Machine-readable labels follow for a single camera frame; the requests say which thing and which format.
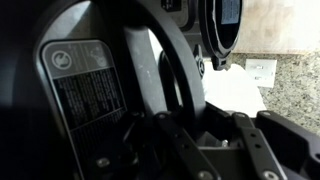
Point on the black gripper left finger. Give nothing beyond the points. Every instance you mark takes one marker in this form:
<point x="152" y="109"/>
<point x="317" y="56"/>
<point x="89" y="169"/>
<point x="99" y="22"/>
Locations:
<point x="150" y="149"/>

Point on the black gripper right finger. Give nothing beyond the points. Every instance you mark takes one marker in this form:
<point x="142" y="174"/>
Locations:
<point x="278" y="148"/>

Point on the white paper towel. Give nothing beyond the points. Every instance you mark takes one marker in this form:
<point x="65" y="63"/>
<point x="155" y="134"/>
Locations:
<point x="232" y="90"/>

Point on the white wall outlet plate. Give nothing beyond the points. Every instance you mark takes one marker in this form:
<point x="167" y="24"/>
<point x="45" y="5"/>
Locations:
<point x="262" y="71"/>

